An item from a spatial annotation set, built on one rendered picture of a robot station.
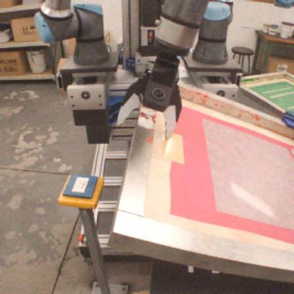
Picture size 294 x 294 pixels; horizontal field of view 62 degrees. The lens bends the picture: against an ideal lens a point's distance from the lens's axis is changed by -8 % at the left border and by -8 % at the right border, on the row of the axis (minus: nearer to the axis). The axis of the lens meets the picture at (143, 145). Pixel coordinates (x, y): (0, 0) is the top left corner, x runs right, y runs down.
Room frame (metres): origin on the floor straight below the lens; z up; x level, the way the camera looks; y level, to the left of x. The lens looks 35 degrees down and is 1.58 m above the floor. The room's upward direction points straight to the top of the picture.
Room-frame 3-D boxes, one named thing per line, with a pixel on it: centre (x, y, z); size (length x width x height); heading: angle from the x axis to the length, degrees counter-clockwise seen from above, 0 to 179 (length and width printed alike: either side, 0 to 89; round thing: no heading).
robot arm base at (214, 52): (1.08, -0.28, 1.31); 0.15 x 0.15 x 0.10
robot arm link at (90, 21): (1.06, 0.22, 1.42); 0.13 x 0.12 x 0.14; 130
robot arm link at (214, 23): (1.09, -0.28, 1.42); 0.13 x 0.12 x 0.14; 157
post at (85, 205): (0.63, 0.21, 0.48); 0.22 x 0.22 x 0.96; 84
